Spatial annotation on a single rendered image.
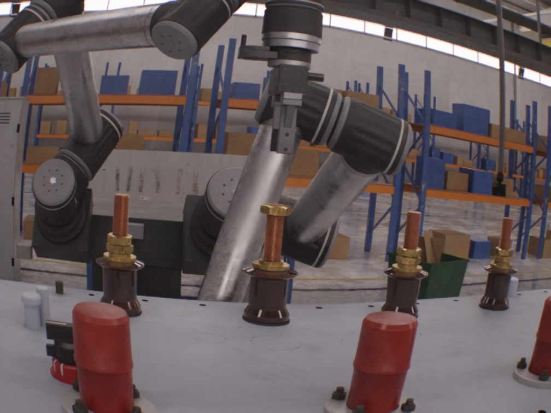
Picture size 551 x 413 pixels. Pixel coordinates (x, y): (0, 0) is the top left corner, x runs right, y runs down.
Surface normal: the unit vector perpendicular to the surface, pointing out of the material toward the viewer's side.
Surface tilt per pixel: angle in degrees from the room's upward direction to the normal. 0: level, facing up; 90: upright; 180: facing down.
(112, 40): 129
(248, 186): 72
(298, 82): 90
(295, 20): 90
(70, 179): 60
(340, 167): 124
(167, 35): 139
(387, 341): 89
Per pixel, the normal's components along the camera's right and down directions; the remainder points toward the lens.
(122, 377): 0.79, 0.14
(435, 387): 0.09, -0.99
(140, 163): 0.27, 0.13
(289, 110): 0.07, 0.60
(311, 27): 0.62, 0.15
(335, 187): -0.64, 0.69
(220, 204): 0.14, -0.32
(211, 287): -0.36, -0.25
